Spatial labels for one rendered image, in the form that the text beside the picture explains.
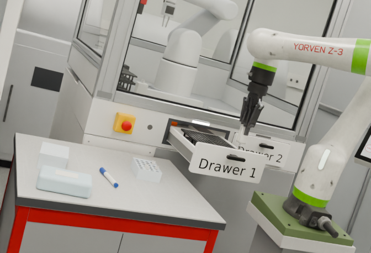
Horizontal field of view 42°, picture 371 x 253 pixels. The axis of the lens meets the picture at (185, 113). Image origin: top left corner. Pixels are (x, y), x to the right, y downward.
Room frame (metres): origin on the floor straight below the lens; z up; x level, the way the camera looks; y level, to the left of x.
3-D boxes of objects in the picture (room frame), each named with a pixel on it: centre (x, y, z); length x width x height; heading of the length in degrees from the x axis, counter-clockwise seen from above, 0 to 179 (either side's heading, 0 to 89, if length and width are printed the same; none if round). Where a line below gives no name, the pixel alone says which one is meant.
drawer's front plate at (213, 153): (1.70, -0.20, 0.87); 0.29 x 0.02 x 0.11; 113
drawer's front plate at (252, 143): (2.12, -0.37, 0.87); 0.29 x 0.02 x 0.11; 113
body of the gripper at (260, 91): (1.82, -0.24, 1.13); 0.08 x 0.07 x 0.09; 23
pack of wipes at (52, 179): (1.30, 0.27, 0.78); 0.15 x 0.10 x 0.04; 104
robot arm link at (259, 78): (1.82, -0.23, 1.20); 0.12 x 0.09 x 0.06; 113
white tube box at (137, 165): (1.65, 0.08, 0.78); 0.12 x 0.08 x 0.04; 19
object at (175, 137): (1.89, -0.12, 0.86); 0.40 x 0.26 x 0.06; 23
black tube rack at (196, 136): (1.89, -0.12, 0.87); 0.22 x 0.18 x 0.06; 23
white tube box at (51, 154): (1.47, 0.37, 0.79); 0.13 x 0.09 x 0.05; 15
